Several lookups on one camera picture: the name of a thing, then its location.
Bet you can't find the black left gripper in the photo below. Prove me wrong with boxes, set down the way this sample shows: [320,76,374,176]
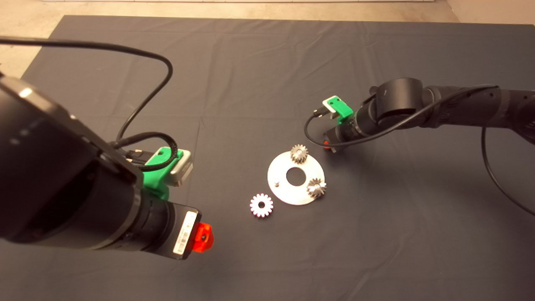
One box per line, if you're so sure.
[160,202,213,260]

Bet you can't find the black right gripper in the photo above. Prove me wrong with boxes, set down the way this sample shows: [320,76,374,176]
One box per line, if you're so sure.
[323,125,356,153]

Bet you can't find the large bright steel gear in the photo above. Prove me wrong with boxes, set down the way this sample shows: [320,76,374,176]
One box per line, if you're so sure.
[250,193,274,218]

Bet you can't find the small steel gear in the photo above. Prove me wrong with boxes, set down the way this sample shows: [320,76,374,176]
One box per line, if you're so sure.
[290,144,309,164]
[307,178,327,198]

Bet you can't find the round metal plate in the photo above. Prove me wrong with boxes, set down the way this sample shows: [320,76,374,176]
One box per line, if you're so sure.
[267,151,325,206]

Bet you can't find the dark grey table cloth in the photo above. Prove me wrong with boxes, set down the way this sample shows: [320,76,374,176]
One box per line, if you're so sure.
[0,15,535,301]

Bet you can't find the green right camera mount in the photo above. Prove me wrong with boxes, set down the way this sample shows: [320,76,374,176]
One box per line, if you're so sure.
[328,97,354,125]

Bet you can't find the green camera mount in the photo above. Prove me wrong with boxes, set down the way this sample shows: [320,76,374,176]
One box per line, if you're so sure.
[140,147,183,200]
[328,97,354,125]

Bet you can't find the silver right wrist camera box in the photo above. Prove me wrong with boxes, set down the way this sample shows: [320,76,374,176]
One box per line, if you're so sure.
[323,96,341,115]

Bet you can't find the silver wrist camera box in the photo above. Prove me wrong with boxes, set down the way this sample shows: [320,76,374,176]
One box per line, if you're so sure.
[168,150,194,187]
[323,96,341,115]

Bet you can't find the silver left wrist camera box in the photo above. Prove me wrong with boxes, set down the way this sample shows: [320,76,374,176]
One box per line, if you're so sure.
[168,150,194,187]

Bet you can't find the green left camera mount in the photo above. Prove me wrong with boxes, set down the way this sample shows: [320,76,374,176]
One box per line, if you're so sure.
[140,147,183,200]

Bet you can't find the braided black left arm cable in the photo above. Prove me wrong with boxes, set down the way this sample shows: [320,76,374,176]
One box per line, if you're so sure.
[110,132,178,171]

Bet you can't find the braided black arm cable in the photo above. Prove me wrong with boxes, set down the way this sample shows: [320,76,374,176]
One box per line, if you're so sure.
[514,92,535,145]
[110,132,178,171]

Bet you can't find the braided black right arm cable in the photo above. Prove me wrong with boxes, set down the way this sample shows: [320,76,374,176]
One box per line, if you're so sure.
[514,92,535,145]

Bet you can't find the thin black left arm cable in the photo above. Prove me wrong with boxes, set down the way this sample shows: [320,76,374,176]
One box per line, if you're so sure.
[0,37,173,143]

